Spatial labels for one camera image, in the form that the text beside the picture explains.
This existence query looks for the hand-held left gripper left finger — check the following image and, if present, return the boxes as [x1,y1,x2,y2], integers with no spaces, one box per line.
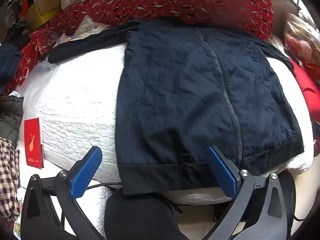
[20,146,110,240]

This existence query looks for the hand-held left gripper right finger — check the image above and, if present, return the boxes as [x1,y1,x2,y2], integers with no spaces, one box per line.
[205,145,293,240]

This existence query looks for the dark navy zip jacket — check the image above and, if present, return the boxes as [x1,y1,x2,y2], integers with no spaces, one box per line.
[47,17,304,196]

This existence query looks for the white quilted blanket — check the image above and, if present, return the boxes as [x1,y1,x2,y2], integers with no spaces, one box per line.
[15,44,316,240]

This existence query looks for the black knit cloth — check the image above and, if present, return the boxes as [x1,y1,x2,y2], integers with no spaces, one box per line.
[104,189,182,240]

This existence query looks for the plaid cloth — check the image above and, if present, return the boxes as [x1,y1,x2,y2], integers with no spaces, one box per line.
[0,136,21,225]

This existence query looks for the olive quilted jacket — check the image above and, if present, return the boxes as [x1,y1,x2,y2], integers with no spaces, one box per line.
[0,95,24,143]

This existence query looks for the clear plastic bag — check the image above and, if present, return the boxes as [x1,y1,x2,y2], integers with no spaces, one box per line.
[24,61,61,101]

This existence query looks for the plain red cloth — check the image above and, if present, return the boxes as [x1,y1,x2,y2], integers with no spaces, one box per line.
[287,57,320,156]

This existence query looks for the dark denim clothing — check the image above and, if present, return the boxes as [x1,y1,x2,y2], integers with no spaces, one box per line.
[0,42,24,81]

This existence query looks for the crumpled white plastic wrapper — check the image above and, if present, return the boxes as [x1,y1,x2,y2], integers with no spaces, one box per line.
[73,14,111,41]

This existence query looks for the doll with brown hair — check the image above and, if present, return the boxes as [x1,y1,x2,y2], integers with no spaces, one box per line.
[282,14,320,76]

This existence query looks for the yellow cardboard box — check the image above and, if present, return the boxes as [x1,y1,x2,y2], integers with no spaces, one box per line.
[25,0,63,29]

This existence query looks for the red penguin printed blanket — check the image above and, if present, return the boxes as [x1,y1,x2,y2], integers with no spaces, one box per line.
[5,0,274,96]

